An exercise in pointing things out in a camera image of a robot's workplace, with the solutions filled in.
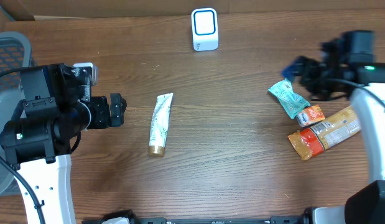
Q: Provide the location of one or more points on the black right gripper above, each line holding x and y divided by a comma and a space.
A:
306, 66

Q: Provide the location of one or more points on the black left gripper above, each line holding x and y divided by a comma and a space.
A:
104, 121

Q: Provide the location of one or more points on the orange tissue packet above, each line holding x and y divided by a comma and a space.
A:
310, 115

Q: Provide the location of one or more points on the teal snack packet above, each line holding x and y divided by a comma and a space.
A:
291, 102

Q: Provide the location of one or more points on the white shampoo tube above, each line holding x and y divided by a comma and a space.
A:
160, 125

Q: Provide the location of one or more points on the orange spaghetti packet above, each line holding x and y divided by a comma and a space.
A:
319, 137

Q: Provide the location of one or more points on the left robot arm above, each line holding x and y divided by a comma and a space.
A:
45, 129

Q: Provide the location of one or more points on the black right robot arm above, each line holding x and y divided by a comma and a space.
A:
349, 67

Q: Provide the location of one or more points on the white barcode scanner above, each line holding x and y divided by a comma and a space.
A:
205, 29

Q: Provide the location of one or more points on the dark grey plastic basket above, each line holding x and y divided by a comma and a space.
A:
15, 52

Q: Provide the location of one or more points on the brown cardboard backboard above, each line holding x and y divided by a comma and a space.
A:
24, 10

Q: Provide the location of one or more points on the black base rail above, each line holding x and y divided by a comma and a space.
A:
217, 221

